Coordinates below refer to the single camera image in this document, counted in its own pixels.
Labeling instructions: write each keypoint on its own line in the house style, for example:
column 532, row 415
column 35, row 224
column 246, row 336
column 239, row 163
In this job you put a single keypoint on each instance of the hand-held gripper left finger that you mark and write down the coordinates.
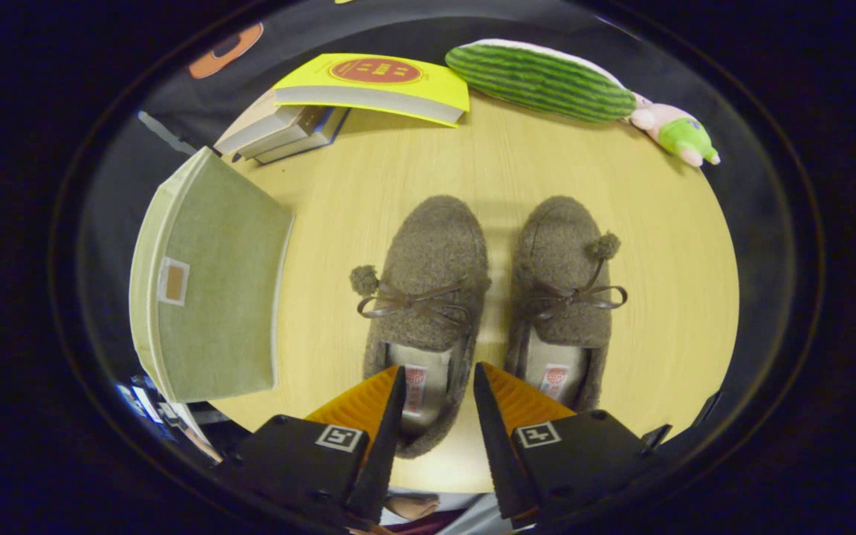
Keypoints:
column 387, row 446

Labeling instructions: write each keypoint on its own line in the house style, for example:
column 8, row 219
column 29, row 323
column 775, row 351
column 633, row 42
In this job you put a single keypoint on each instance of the pale green fabric storage box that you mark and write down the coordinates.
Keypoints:
column 220, row 282

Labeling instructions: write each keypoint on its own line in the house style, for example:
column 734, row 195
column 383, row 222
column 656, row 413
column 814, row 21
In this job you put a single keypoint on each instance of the watermelon slice plush toy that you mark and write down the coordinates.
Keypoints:
column 539, row 82

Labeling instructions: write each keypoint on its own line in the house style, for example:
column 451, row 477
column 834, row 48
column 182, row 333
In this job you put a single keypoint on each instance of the pink and green plush toy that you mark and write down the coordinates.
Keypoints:
column 684, row 137

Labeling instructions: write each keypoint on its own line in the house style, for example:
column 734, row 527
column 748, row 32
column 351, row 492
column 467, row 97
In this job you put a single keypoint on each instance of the white paperback book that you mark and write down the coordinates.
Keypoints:
column 283, row 139

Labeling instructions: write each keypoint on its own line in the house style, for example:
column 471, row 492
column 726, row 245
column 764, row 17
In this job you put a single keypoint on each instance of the blue white plastic packets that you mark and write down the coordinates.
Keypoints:
column 146, row 401

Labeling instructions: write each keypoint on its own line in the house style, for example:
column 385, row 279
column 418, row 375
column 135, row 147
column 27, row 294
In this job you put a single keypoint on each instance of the brown fuzzy shoe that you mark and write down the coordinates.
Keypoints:
column 435, row 245
column 558, row 245

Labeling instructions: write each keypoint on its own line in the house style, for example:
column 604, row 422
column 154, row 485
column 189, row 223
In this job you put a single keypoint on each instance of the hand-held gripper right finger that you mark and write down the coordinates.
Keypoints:
column 498, row 446

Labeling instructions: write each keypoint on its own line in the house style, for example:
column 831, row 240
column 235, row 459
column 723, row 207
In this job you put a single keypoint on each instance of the blue cover book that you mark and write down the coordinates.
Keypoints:
column 309, row 146

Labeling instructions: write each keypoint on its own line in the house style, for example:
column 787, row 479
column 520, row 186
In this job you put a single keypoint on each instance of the black backdrop cloth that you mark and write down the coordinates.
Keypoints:
column 287, row 37

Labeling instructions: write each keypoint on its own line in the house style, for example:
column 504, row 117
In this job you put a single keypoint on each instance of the yellow book with red circle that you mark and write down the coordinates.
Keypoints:
column 443, row 89

